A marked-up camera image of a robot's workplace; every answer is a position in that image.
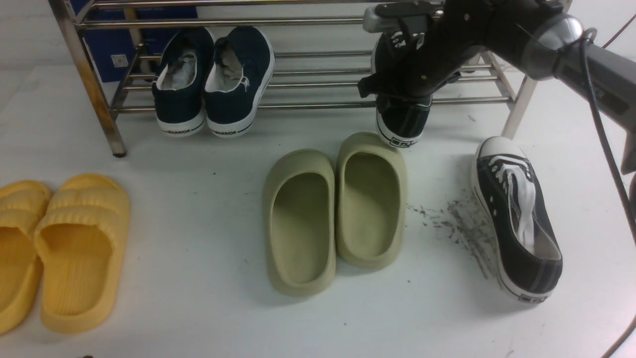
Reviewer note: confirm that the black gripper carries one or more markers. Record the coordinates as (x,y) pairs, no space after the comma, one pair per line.
(448,44)

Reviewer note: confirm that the black canvas sneaker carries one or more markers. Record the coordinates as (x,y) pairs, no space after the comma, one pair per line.
(529,261)
(399,123)

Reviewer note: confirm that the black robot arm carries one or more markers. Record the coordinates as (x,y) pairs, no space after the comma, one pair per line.
(535,36)

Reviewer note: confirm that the metal shoe rack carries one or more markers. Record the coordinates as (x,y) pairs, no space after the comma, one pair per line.
(121,14)

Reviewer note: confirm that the navy slip-on shoe, right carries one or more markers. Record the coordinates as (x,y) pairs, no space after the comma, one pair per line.
(243,66)

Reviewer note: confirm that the navy slip-on shoe, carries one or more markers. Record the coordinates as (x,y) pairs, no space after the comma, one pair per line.
(178,85)
(243,66)

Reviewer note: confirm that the navy slip-on shoe, left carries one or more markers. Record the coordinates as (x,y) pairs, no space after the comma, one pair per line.
(178,85)

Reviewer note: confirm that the blue box behind rack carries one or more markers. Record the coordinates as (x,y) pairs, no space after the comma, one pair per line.
(112,50)

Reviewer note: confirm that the olive green slipper, right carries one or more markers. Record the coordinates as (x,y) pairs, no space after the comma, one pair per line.
(371,201)

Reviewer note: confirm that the olive green slipper, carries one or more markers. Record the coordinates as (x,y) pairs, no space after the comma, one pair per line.
(371,201)
(299,223)

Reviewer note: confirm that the olive green slipper, left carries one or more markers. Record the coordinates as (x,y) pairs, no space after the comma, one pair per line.
(299,223)

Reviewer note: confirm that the yellow slipper, right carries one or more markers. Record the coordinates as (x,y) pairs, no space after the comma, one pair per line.
(81,242)

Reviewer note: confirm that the yellow slipper, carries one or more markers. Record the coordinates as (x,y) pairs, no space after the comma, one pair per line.
(81,242)
(22,206)

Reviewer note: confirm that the yellow slipper, left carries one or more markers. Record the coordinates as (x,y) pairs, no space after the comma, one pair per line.
(22,206)

